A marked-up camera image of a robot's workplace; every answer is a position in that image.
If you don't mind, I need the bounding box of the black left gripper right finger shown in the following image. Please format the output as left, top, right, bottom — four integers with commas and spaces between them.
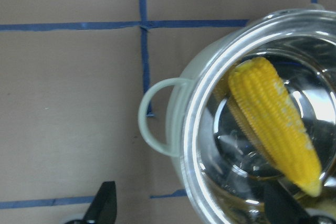
264, 181, 311, 223

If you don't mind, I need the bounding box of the brown paper table mat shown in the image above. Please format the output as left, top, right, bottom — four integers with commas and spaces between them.
1, 0, 335, 223

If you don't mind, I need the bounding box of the pale green steel pot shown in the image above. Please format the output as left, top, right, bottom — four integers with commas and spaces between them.
138, 9, 335, 223

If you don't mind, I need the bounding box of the yellow corn cob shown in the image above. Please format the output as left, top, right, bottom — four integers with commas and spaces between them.
227, 57, 322, 197

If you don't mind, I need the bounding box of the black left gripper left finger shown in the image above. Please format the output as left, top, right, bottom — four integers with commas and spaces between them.
81, 181, 117, 224

